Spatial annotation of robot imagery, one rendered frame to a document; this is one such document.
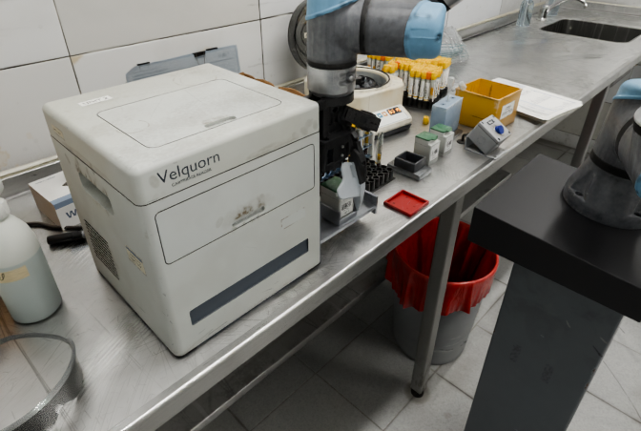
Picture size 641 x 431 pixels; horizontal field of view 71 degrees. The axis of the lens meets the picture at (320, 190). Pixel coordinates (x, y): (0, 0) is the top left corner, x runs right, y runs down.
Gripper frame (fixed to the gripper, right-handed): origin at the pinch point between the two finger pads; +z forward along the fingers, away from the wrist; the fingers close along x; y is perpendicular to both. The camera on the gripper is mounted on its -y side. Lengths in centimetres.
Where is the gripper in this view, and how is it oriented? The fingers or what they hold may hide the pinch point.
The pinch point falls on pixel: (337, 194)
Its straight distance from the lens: 82.4
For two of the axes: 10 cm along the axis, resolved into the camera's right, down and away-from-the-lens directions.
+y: -7.0, 3.8, -6.1
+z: 0.0, 8.5, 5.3
